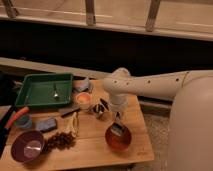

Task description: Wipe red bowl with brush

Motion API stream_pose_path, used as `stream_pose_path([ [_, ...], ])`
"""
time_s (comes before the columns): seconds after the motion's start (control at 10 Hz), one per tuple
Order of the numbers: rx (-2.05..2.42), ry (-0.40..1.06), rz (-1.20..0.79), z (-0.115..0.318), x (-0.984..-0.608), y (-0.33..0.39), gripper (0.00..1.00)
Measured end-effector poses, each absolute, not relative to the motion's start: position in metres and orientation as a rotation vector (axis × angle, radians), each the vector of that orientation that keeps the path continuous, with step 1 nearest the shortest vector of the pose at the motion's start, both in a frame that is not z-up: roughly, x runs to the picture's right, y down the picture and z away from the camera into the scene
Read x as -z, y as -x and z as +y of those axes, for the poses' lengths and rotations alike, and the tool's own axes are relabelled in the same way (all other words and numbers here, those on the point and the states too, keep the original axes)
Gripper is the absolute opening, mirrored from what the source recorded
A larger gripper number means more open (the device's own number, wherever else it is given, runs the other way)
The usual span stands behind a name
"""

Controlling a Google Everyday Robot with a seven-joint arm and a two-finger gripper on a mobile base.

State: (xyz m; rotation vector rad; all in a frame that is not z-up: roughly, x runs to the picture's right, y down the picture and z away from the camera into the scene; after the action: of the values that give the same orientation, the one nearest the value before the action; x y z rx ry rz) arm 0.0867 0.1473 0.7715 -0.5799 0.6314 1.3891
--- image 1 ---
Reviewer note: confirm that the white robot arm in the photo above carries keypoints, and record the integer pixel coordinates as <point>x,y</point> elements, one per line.
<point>190,140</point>

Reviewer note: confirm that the red bowl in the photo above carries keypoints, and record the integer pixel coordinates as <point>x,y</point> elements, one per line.
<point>118,143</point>

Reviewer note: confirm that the purple bowl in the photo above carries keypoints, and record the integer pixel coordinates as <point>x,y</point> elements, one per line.
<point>27,146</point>

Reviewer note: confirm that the grey blue cloth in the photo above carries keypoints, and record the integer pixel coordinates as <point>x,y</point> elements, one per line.
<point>83,85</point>

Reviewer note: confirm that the wooden board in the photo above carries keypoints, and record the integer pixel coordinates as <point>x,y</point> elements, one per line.
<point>90,149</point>

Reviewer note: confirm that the silver spoon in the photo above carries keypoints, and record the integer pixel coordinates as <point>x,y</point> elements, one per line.
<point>56,95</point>

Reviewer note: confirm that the yellow banana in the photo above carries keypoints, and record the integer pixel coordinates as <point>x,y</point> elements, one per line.
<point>73,125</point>

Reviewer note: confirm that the green plastic tray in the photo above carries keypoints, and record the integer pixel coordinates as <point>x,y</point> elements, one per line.
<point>37,90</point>

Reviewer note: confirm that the bunch of dark grapes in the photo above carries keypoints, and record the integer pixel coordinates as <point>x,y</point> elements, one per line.
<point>59,141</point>

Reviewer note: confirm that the grey blue sponge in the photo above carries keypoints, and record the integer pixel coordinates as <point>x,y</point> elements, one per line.
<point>46,125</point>

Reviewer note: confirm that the small blue cup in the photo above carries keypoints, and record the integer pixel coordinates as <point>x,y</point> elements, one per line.
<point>24,122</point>

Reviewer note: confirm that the orange handled tool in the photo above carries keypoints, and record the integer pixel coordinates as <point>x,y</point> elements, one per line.
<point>18,114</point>

